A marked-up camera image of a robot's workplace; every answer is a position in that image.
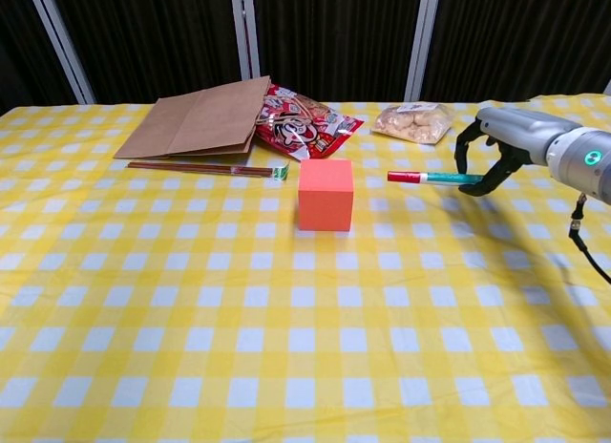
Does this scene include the yellow white checkered tablecloth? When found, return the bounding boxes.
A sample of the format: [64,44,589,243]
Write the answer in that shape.
[0,94,611,443]

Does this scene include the brown paper bag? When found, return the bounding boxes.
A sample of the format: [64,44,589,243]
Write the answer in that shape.
[113,74,271,160]

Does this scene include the orange cube block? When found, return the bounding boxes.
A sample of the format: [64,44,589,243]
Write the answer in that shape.
[297,158,355,233]

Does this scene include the clear bag of biscuits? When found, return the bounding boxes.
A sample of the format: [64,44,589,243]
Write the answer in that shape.
[370,102,454,144]

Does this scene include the brown chopstick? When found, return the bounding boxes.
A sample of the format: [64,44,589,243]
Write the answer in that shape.
[127,160,274,175]
[127,163,274,179]

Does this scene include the black ribbed curtain panel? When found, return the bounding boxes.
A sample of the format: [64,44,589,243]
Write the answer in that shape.
[252,0,424,103]
[419,0,611,103]
[0,0,80,116]
[50,0,242,105]

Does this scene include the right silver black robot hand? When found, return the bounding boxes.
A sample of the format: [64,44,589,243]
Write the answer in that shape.
[455,106,581,197]

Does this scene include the red-capped white marker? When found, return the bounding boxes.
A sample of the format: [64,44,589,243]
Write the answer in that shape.
[387,170,484,187]

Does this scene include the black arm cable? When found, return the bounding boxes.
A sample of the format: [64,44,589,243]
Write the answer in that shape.
[567,192,611,285]

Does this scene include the red cartoon snack bag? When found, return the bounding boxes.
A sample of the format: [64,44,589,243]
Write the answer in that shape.
[252,83,365,160]

